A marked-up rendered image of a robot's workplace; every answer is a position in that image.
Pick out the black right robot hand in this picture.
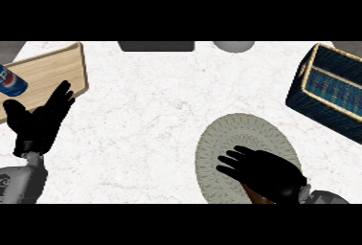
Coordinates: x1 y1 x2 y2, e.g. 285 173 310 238
214 145 309 205

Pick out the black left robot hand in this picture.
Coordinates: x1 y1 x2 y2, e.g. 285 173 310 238
1 79 77 159

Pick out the round pale woven placemat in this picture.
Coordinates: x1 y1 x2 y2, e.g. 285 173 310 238
193 112 303 205

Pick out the dark blue wicker basket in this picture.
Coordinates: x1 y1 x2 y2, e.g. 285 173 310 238
284 43 362 145

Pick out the pale wooden cutting board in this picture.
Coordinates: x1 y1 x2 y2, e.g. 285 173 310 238
0 41 90 124

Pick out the blue soda can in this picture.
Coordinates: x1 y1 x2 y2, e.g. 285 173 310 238
0 64 29 98

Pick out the dark grey rectangular appliance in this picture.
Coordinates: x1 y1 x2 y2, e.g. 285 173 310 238
117 41 196 53

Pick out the grey round object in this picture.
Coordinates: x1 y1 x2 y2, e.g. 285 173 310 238
213 41 255 54

